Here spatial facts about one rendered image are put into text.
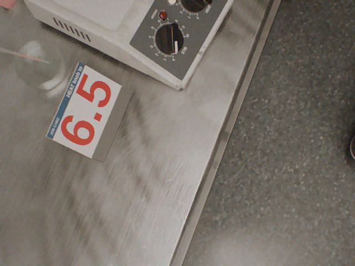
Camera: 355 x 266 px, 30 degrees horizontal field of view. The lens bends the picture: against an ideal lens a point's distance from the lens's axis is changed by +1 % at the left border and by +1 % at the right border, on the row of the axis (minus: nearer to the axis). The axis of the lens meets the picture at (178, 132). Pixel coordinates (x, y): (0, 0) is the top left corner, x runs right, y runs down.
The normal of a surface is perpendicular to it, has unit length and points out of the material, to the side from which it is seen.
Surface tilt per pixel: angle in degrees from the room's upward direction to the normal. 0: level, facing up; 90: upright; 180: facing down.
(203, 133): 0
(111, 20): 0
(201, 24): 30
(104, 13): 0
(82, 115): 40
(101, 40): 90
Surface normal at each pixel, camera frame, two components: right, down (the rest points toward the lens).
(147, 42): 0.39, 0.00
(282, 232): -0.05, -0.25
